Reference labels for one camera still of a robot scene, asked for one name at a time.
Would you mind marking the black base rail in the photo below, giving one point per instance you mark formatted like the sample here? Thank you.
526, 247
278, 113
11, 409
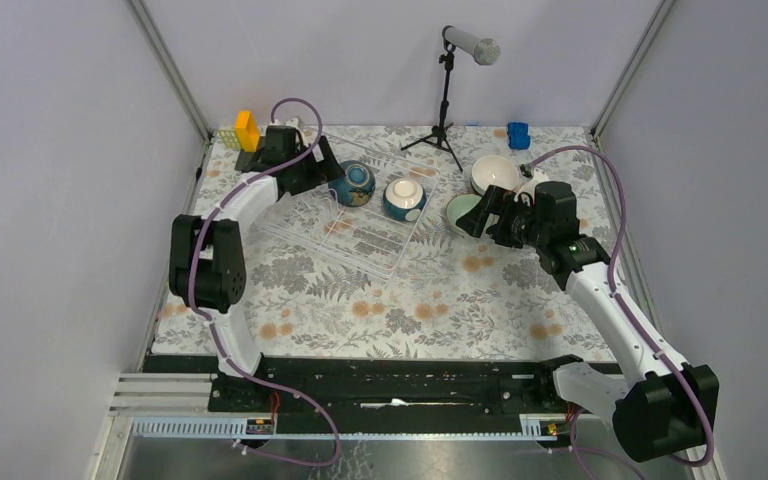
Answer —
318, 398

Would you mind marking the white ribbed bowl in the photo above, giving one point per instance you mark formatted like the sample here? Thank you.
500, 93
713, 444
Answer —
494, 170

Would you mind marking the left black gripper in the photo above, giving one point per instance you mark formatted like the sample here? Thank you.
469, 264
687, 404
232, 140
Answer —
323, 170

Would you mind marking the lime green toy block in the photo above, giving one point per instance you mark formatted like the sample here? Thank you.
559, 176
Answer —
229, 138

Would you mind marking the yellow toy block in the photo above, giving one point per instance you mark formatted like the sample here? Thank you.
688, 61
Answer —
247, 131

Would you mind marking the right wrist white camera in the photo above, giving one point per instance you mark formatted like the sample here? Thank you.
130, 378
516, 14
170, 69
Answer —
532, 178

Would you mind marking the blue toy block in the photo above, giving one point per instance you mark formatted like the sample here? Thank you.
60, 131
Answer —
518, 134

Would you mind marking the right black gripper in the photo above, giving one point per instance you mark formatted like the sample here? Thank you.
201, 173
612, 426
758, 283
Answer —
474, 222

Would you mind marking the white wire dish rack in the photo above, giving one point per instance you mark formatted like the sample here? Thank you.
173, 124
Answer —
365, 238

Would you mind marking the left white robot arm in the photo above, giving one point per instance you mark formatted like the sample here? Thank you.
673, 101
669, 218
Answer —
206, 263

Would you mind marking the light green celadon bowl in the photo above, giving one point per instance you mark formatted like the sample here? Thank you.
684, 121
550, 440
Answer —
459, 206

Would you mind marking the teal white spotted bowl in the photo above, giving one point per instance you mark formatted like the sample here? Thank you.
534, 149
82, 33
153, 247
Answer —
404, 199

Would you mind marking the dark teal floral bowl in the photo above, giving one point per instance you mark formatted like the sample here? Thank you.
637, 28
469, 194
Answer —
356, 187

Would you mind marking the grey microphone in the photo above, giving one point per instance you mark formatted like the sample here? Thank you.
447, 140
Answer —
484, 51

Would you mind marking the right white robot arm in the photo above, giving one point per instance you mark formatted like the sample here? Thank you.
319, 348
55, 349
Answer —
663, 405

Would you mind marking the dark grey building plate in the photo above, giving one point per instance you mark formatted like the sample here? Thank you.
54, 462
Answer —
248, 162

